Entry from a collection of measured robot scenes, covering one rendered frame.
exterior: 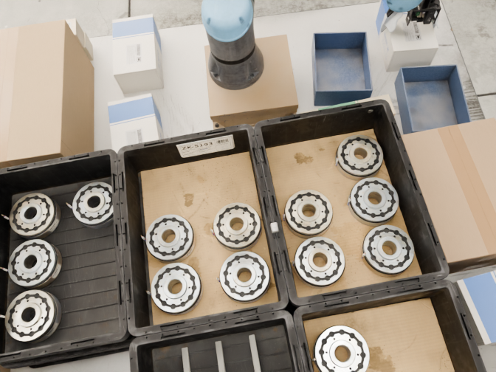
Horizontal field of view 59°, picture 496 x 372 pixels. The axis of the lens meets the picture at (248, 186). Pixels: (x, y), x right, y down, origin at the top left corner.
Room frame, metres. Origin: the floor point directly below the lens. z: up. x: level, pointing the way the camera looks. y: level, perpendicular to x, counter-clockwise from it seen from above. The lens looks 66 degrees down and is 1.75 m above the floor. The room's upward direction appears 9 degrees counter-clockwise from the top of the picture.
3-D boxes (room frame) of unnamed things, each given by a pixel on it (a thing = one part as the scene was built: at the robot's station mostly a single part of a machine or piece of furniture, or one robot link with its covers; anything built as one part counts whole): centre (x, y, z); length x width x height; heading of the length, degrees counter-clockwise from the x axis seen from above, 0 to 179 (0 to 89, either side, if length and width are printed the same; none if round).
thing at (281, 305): (0.30, 0.11, 0.92); 0.40 x 0.30 x 0.02; 2
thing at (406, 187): (0.31, -0.19, 0.87); 0.40 x 0.30 x 0.11; 2
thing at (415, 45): (0.84, -0.51, 0.75); 0.20 x 0.12 x 0.09; 174
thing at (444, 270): (0.31, -0.19, 0.92); 0.40 x 0.30 x 0.02; 2
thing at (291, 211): (0.31, -0.12, 0.86); 0.10 x 0.10 x 0.01
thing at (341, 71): (0.76, -0.31, 0.74); 0.20 x 0.15 x 0.07; 170
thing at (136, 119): (0.63, 0.27, 0.75); 0.20 x 0.12 x 0.09; 4
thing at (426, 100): (0.60, -0.52, 0.74); 0.20 x 0.15 x 0.07; 173
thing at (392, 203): (0.31, -0.26, 0.86); 0.10 x 0.10 x 0.01
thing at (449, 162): (0.31, -0.48, 0.78); 0.30 x 0.22 x 0.16; 2
